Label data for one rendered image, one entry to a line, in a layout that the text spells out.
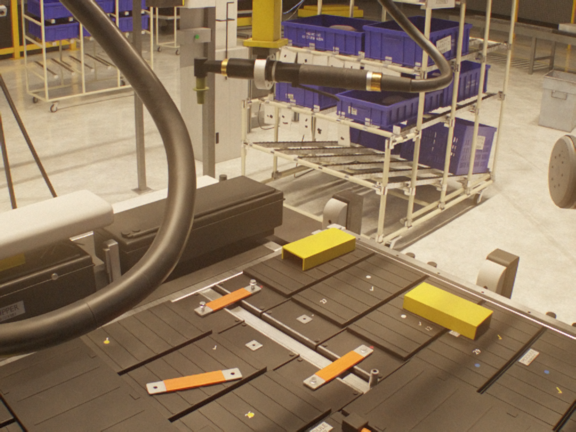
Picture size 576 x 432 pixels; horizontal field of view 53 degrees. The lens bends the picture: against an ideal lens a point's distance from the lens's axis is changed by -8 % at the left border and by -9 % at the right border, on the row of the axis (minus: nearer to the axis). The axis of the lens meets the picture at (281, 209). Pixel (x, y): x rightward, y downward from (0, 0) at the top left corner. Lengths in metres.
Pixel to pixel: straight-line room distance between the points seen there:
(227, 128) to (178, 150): 4.33
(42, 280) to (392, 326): 0.65
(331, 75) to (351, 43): 2.34
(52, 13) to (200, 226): 5.65
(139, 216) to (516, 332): 0.80
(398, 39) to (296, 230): 1.92
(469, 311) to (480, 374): 0.16
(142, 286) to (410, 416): 0.52
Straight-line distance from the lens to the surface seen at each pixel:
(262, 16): 1.39
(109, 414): 0.95
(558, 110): 7.13
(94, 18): 0.71
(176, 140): 0.65
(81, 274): 1.19
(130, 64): 0.69
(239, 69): 1.43
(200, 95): 1.49
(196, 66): 1.47
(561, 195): 1.69
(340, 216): 1.66
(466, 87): 4.19
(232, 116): 4.99
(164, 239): 0.58
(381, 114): 3.44
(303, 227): 1.81
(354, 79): 1.36
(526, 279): 3.64
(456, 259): 3.71
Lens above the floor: 1.64
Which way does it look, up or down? 23 degrees down
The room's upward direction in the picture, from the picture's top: 2 degrees clockwise
